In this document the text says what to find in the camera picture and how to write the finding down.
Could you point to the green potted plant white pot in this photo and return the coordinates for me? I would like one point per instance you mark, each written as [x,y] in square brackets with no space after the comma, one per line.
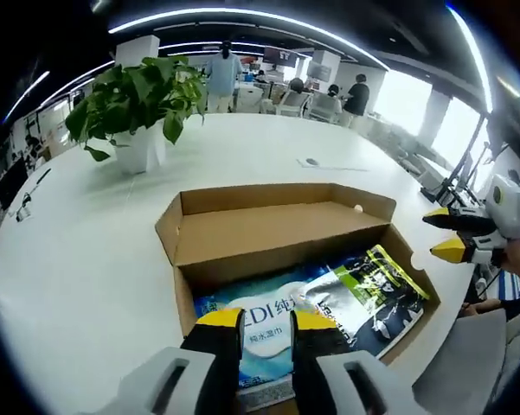
[143,95]

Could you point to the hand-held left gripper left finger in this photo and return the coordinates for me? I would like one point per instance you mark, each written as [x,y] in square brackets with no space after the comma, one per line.
[207,346]

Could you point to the ceiling light strip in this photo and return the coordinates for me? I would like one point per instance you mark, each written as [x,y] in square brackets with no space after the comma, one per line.
[476,52]
[242,15]

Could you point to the blue wet wipes pack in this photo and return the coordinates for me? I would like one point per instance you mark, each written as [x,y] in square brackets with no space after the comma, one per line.
[264,302]

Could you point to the person's light grey clothing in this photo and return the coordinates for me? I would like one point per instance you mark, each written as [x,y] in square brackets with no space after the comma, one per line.
[467,367]

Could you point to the white table socket panel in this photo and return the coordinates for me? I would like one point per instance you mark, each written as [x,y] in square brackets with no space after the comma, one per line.
[329,165]

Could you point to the black green foil packet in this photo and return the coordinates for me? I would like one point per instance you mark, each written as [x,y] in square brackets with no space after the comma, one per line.
[380,298]

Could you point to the black monitor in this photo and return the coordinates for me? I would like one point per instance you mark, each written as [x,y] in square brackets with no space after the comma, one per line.
[8,186]

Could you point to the brown cardboard shoe box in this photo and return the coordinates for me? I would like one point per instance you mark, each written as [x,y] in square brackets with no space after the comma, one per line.
[264,229]

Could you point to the white office chair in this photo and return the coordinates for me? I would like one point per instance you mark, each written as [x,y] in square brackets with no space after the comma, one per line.
[292,104]
[324,108]

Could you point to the small white gadget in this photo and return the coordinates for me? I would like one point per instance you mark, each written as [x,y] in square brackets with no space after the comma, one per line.
[23,207]

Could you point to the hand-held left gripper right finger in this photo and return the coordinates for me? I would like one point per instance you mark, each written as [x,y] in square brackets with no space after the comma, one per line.
[320,346]

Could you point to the black tripod stand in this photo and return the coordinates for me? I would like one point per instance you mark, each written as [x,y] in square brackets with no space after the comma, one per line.
[452,173]

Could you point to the black pen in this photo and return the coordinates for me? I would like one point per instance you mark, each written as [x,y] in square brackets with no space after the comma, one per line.
[41,179]

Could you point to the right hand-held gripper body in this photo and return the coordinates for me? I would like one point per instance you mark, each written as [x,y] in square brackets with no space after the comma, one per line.
[508,207]

